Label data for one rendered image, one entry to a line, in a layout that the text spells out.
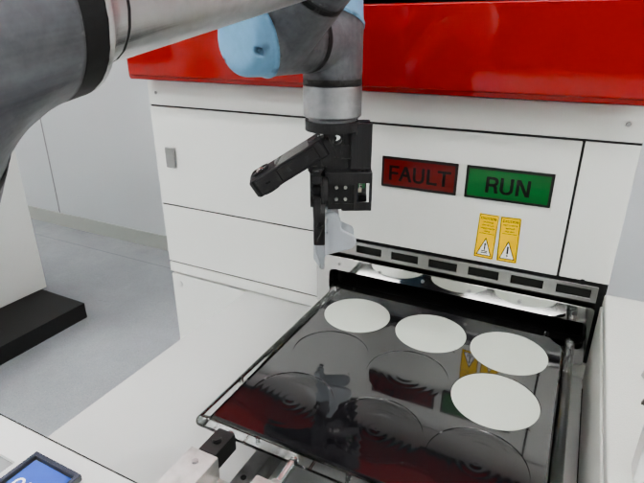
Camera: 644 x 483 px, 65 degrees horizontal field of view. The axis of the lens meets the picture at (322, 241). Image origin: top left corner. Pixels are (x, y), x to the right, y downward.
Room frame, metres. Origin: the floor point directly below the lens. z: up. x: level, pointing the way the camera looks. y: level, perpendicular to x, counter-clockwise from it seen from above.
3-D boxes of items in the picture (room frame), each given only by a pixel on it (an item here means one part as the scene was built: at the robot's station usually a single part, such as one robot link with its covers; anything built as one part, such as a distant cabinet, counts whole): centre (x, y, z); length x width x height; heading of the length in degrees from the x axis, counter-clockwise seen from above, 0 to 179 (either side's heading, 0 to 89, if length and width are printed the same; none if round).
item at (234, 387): (0.61, 0.05, 0.90); 0.37 x 0.01 x 0.01; 153
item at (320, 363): (0.53, -0.11, 0.90); 0.34 x 0.34 x 0.01; 63
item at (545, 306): (0.73, -0.19, 0.89); 0.44 x 0.02 x 0.10; 63
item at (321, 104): (0.67, -0.01, 1.22); 0.08 x 0.08 x 0.05
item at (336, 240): (0.65, -0.02, 1.03); 0.06 x 0.03 x 0.09; 92
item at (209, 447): (0.41, 0.11, 0.90); 0.04 x 0.02 x 0.03; 153
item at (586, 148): (0.82, -0.04, 1.02); 0.82 x 0.03 x 0.40; 63
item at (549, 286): (0.73, -0.19, 0.96); 0.44 x 0.01 x 0.02; 63
